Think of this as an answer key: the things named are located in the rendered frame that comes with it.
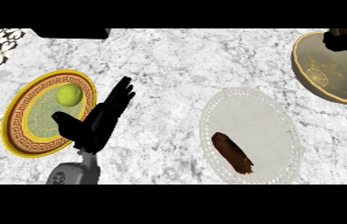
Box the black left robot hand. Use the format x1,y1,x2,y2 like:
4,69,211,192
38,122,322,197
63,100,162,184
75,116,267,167
50,75,137,155

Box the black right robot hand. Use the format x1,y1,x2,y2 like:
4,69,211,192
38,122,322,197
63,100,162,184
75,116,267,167
322,28,347,52

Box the black and white patterned object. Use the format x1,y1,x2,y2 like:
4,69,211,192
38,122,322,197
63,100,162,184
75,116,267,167
0,28,26,66

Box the yellow and brown patterned plate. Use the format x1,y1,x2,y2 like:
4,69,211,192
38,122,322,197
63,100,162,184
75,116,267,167
1,69,97,159

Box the white lace round placemat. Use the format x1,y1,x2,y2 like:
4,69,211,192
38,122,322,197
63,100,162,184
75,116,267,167
197,86,304,185

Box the black appliance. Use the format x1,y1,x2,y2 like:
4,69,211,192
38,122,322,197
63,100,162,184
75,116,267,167
31,28,112,40

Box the brown elongated cupcake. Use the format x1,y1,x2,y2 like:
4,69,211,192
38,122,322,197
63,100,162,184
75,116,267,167
209,131,255,175

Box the green lime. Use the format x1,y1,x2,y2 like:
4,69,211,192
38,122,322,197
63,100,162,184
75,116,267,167
56,84,84,107

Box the olive bowl with gold rim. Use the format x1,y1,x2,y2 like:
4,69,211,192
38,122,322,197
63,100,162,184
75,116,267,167
289,30,347,105

